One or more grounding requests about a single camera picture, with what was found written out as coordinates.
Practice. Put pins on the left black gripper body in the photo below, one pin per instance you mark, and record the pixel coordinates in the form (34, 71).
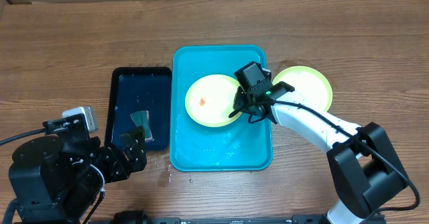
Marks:
(114, 167)

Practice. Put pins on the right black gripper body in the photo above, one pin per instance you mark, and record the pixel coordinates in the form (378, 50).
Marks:
(246, 106)

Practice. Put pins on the yellow-green plate top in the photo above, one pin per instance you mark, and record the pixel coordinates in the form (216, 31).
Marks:
(209, 100)

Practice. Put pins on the yellow-green plate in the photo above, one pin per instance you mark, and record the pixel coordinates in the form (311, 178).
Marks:
(312, 85)
(209, 100)

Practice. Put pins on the dark green sponge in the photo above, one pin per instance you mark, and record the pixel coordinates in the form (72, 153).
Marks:
(141, 119)

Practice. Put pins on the yellow-green plate bottom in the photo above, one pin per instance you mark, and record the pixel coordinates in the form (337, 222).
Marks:
(312, 85)

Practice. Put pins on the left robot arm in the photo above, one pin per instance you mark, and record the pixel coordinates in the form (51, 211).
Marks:
(61, 176)

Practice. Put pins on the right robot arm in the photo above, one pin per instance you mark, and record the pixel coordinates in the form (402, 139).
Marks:
(364, 165)

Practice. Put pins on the teal plastic tray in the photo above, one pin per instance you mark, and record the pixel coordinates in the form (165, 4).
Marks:
(236, 146)

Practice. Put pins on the black rectangular tray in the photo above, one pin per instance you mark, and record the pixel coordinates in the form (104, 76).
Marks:
(140, 89)

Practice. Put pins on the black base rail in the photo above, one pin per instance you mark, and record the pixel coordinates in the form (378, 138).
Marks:
(141, 217)

